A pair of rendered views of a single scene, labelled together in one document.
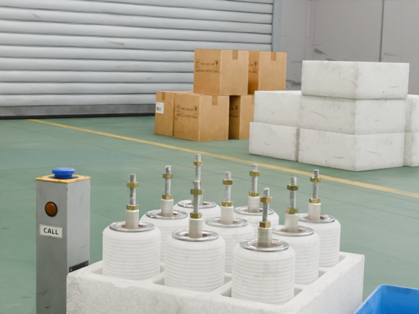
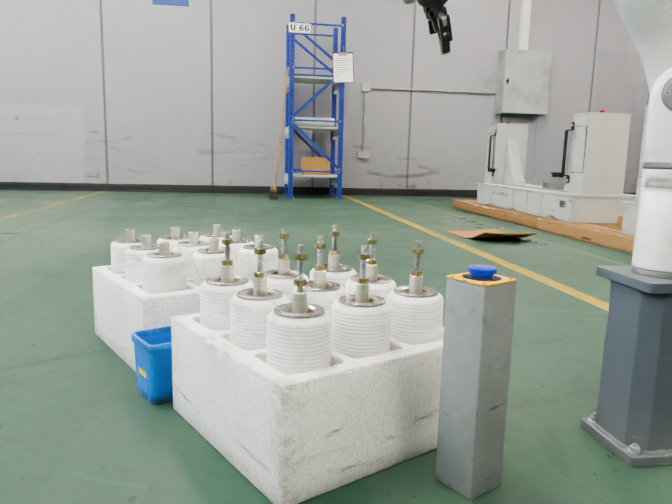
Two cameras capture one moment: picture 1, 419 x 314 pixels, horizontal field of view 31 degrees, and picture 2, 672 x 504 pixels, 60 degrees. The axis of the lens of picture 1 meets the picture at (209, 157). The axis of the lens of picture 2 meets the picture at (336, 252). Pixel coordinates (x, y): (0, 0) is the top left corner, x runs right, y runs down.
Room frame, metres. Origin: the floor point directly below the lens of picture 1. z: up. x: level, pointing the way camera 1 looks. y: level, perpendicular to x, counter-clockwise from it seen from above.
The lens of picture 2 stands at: (2.17, 0.44, 0.48)
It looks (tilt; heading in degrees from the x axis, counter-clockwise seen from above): 9 degrees down; 207
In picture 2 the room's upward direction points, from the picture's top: 2 degrees clockwise
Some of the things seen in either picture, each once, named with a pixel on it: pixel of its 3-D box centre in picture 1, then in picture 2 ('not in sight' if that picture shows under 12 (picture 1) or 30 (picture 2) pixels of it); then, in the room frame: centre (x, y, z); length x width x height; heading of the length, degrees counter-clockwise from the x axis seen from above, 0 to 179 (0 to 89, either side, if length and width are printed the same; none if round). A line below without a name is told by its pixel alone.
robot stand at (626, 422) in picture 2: not in sight; (651, 360); (1.09, 0.49, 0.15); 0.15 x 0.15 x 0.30; 36
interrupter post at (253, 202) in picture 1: (253, 204); (260, 286); (1.41, -0.08, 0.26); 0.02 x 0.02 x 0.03
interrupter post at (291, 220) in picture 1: (291, 223); (283, 267); (1.25, -0.14, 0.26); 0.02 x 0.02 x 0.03
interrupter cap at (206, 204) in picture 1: (196, 204); (299, 311); (1.46, 0.02, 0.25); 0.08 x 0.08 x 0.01
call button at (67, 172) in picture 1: (63, 174); (481, 273); (1.36, 0.26, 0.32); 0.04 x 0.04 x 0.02
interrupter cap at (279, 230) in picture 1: (290, 231); (283, 274); (1.25, -0.14, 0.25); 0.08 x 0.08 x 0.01
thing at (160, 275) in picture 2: not in sight; (165, 295); (1.22, -0.47, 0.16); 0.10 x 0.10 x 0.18
